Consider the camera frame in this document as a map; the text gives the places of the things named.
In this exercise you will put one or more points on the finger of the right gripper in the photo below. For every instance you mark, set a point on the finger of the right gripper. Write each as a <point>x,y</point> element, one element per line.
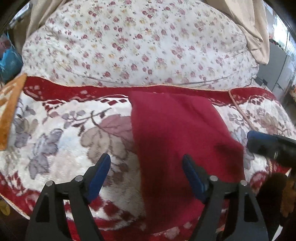
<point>278,148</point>

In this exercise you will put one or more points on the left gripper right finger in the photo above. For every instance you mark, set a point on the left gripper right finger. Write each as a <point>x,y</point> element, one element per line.
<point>231,211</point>

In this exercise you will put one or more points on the dark red garment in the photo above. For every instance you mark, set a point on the dark red garment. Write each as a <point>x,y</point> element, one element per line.
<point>165,127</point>

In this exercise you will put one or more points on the person's right hand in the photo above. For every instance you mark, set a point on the person's right hand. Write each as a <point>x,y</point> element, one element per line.
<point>287,204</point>

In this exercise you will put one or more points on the grey cabinet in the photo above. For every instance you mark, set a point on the grey cabinet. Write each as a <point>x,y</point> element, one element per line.
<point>279,71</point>

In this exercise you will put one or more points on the red white plush blanket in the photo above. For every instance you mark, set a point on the red white plush blanket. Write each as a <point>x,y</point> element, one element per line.
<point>59,131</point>

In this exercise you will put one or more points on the beige curtain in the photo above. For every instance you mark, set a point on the beige curtain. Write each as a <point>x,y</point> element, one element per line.
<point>250,17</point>

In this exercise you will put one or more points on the white floral quilt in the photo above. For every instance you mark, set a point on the white floral quilt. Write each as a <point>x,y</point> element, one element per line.
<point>133,43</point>

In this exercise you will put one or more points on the blue plastic bag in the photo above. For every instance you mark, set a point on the blue plastic bag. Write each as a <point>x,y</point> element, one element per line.
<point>11,61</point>

